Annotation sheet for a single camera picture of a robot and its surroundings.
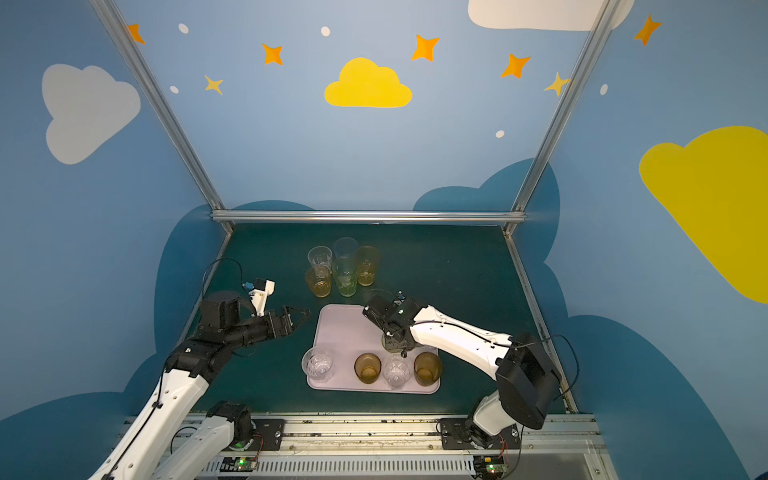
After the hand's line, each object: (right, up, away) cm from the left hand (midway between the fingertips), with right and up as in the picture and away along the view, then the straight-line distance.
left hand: (303, 316), depth 74 cm
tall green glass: (+7, +8, +29) cm, 30 cm away
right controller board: (+46, -36, -3) cm, 59 cm away
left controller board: (-15, -35, -3) cm, 38 cm away
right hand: (+26, -7, +9) cm, 28 cm away
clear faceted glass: (+1, -16, +12) cm, 20 cm away
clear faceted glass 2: (+24, -18, +10) cm, 32 cm away
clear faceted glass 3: (-3, +15, +33) cm, 37 cm away
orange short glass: (-2, +7, +29) cm, 29 cm away
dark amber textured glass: (+15, -17, +10) cm, 25 cm away
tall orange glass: (+15, +13, +24) cm, 31 cm away
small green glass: (+22, -7, -1) cm, 23 cm away
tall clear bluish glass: (+7, +16, +25) cm, 31 cm away
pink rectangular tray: (+9, -15, +17) cm, 25 cm away
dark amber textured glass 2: (+33, -17, +10) cm, 38 cm away
